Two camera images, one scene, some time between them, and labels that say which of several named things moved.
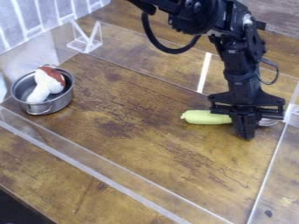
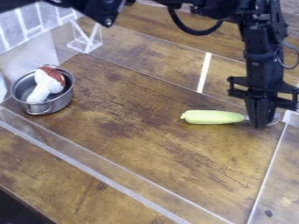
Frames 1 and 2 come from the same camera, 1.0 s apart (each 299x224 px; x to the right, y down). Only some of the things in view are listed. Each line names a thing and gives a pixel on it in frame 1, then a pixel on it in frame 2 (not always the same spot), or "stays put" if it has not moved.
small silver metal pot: x=55 y=102 stays put
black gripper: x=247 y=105 to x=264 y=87
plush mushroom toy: x=50 y=82 stays put
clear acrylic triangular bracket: x=83 y=43 stays put
